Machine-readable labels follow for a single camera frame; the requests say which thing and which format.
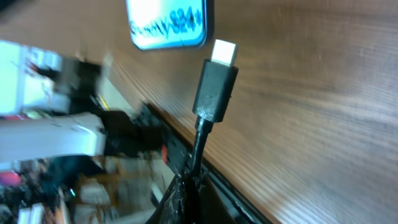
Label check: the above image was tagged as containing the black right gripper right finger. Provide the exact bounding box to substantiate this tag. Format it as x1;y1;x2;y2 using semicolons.
192;175;236;224

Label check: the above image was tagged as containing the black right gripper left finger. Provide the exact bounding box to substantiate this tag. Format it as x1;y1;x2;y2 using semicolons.
146;174;193;224

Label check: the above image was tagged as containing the black USB charging cable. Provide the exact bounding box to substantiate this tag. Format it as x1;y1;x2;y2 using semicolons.
186;39;239;224

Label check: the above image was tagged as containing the smartphone with lit screen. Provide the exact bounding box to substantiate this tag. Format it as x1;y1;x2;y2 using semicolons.
126;0;215;50

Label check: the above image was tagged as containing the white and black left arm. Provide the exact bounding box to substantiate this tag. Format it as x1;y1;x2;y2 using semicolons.
1;41;162;163

